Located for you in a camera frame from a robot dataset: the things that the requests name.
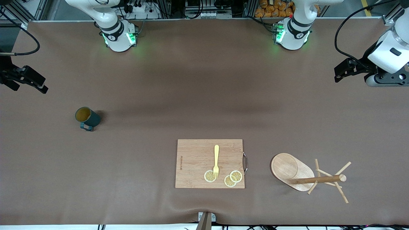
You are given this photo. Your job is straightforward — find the dark green mug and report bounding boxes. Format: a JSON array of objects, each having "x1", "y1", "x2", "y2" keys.
[{"x1": 75, "y1": 107, "x2": 102, "y2": 132}]

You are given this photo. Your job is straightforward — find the wooden mug rack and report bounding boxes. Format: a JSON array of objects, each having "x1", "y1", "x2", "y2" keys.
[{"x1": 271, "y1": 153, "x2": 352, "y2": 204}]

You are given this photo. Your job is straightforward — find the orange snack packets pile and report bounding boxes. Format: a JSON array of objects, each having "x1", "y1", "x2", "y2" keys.
[{"x1": 255, "y1": 0, "x2": 296, "y2": 18}]

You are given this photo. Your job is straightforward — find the white power strip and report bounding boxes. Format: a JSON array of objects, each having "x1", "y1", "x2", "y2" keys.
[{"x1": 126, "y1": 0, "x2": 161, "y2": 19}]

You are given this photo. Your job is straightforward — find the brown table mat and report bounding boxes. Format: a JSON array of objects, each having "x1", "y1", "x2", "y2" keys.
[{"x1": 0, "y1": 19, "x2": 409, "y2": 226}]

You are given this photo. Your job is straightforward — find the yellow plastic fork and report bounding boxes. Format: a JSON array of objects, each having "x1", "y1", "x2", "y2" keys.
[{"x1": 213, "y1": 145, "x2": 220, "y2": 179}]

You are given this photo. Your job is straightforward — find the wooden cutting board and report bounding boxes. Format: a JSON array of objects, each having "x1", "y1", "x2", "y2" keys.
[{"x1": 175, "y1": 139, "x2": 248, "y2": 189}]

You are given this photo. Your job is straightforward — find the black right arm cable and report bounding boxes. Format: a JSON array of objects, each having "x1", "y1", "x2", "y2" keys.
[{"x1": 0, "y1": 6, "x2": 41, "y2": 57}]

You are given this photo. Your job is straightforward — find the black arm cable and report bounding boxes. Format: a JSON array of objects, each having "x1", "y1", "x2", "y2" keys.
[
  {"x1": 334, "y1": 0, "x2": 398, "y2": 69},
  {"x1": 0, "y1": 6, "x2": 41, "y2": 57}
]

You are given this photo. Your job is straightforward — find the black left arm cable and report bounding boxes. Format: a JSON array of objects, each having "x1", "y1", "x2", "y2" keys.
[{"x1": 334, "y1": 0, "x2": 398, "y2": 69}]

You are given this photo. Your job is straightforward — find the aluminium frame profile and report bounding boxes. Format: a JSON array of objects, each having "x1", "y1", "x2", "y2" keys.
[
  {"x1": 0, "y1": 0, "x2": 48, "y2": 25},
  {"x1": 381, "y1": 5, "x2": 406, "y2": 27}
]

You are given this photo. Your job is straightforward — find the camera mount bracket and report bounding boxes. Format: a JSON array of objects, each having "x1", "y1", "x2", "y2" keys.
[{"x1": 196, "y1": 211, "x2": 216, "y2": 230}]

